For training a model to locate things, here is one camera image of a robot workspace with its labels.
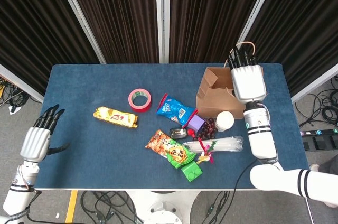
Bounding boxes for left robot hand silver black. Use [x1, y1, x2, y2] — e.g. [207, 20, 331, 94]
[20, 104, 70, 163]

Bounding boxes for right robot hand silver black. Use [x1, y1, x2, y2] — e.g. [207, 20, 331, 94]
[228, 42, 267, 105]

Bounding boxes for clear noodle packet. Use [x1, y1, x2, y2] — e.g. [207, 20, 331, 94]
[182, 136, 243, 154]

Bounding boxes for colourful feather shuttlecock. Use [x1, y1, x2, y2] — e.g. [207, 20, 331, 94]
[195, 137, 219, 164]

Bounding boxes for orange green snack bag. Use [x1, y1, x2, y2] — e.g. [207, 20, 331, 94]
[145, 128, 196, 170]

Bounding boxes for brown paper bag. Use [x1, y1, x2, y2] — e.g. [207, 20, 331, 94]
[195, 41, 265, 119]

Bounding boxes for blue snack bag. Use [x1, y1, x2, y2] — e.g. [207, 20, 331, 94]
[155, 92, 198, 125]

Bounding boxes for white paper cup stack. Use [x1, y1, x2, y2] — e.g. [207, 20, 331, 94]
[215, 111, 235, 133]

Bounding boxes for dark red grape bunch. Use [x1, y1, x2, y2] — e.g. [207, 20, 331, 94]
[194, 117, 219, 141]

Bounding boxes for purple foam block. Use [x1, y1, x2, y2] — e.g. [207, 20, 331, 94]
[187, 115, 206, 133]

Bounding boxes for yellow floor tape strip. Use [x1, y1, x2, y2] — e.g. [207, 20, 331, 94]
[65, 190, 79, 223]

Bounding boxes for dark pleated curtain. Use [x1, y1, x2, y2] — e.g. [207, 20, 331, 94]
[0, 0, 101, 97]
[63, 0, 161, 64]
[168, 0, 270, 64]
[236, 0, 338, 97]

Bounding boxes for gold biscuit packet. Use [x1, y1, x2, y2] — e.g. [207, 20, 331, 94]
[92, 106, 139, 129]

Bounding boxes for red tape roll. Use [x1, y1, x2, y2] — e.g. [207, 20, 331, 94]
[128, 88, 153, 113]

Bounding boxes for green toy brick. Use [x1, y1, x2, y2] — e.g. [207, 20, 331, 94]
[180, 161, 203, 183]

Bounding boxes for person grey trousers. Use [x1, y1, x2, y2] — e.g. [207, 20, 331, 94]
[316, 155, 338, 176]

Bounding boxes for white partition post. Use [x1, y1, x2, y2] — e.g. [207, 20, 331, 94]
[292, 64, 338, 103]
[236, 0, 280, 50]
[52, 0, 107, 64]
[154, 0, 171, 64]
[0, 64, 44, 103]

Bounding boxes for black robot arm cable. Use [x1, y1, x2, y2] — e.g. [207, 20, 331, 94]
[233, 158, 261, 191]

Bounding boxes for white table pedestal base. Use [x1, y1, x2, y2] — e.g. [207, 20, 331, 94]
[126, 190, 199, 224]

